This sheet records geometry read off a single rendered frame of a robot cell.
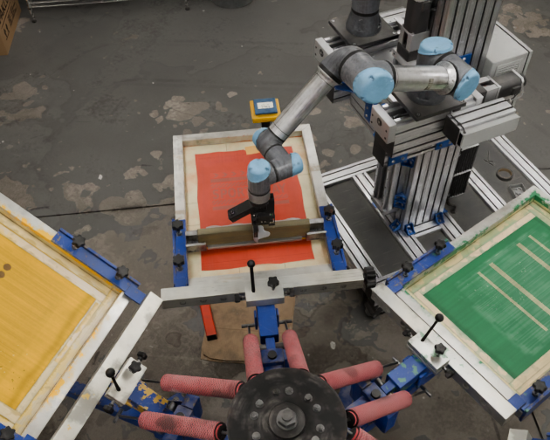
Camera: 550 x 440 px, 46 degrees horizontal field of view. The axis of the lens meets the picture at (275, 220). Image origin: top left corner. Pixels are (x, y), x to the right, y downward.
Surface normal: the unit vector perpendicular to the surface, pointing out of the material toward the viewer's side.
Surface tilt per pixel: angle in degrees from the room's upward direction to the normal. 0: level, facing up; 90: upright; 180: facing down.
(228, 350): 0
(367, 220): 0
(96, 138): 0
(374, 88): 87
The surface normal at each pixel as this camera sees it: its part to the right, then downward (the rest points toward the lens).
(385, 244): -0.01, -0.65
